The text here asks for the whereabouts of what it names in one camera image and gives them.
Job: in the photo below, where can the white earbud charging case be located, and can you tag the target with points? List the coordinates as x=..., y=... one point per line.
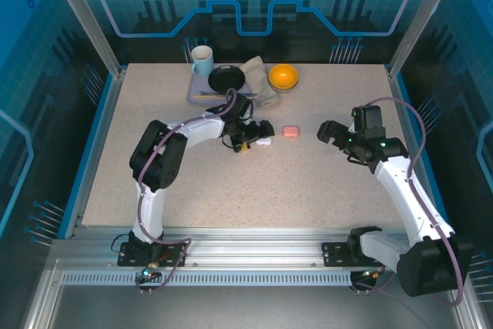
x=265, y=143

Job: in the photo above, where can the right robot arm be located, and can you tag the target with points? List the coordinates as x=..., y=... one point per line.
x=396, y=194

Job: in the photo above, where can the patterned bowl yellow inside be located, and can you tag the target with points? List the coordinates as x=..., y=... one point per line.
x=283, y=76

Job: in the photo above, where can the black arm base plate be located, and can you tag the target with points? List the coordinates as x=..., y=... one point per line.
x=331, y=254
x=177, y=254

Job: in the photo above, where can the black plate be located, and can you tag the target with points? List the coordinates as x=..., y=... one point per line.
x=226, y=79

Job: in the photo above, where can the chopsticks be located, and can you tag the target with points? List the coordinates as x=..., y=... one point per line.
x=215, y=92

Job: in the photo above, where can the lavender serving tray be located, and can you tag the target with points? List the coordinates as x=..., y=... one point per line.
x=198, y=88

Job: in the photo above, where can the aluminium frame post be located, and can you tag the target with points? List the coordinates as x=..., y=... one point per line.
x=88, y=24
x=423, y=17

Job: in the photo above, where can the blue table edge strip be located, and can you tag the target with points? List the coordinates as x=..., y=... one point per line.
x=89, y=155
x=421, y=152

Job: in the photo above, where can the light blue mug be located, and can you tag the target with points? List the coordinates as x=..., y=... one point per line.
x=202, y=59

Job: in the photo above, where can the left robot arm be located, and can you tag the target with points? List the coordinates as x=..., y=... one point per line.
x=154, y=209

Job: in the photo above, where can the aluminium front rail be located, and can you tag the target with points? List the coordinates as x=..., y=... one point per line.
x=254, y=248

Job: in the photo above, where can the folded grey-green cloth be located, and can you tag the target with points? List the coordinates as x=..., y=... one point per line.
x=262, y=82

